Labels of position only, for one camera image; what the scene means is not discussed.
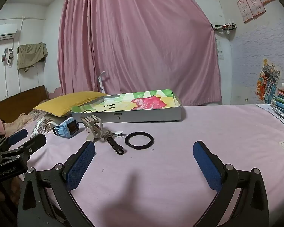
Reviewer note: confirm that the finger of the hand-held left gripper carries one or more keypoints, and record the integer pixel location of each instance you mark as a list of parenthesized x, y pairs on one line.
[(17, 135), (36, 141)]

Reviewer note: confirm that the floral lined grey tray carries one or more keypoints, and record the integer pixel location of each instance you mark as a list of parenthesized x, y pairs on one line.
[(144, 116)]

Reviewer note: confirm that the light blue wrist watch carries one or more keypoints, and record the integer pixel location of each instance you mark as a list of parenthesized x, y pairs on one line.
[(69, 127)]

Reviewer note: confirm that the yellow pillow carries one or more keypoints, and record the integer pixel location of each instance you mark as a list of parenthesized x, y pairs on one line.
[(61, 104)]

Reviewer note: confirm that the black braided hair clip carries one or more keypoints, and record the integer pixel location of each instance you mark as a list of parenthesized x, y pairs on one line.
[(114, 145)]

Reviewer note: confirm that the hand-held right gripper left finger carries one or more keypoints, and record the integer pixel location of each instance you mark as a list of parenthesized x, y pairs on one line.
[(81, 165)]

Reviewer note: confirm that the white air conditioner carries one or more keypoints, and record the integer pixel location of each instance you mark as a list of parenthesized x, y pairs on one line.
[(2, 35)]

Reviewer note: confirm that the brown floral patterned pillow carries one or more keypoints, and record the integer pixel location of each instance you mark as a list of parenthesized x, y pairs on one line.
[(45, 123)]

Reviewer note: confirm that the pink curtain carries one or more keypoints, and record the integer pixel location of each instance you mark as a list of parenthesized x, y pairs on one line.
[(137, 40)]

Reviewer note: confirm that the hanging olive green cloth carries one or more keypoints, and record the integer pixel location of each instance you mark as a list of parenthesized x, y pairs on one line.
[(32, 54)]

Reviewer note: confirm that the white hair clip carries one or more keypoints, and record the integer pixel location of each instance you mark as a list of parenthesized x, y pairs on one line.
[(118, 133)]

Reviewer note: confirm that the wooden headboard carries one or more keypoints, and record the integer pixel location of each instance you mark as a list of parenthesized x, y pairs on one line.
[(19, 104)]

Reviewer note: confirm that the loose white papers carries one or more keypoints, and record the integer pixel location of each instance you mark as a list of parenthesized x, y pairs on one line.
[(266, 108)]

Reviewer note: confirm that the white metal bracket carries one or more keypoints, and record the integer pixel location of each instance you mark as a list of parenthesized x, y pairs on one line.
[(101, 82)]

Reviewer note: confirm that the beige hair claw clip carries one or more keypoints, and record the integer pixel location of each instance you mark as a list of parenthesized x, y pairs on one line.
[(92, 123)]

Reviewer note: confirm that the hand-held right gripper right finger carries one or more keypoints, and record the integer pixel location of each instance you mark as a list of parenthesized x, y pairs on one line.
[(207, 165)]

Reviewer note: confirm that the cartoon figure wall sticker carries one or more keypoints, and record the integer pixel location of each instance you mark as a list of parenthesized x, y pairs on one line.
[(267, 82)]

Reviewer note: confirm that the peach blanket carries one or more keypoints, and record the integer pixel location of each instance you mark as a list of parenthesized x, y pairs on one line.
[(16, 124)]

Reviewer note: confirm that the wall hook with photos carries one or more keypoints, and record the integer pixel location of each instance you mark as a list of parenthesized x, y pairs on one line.
[(7, 56)]

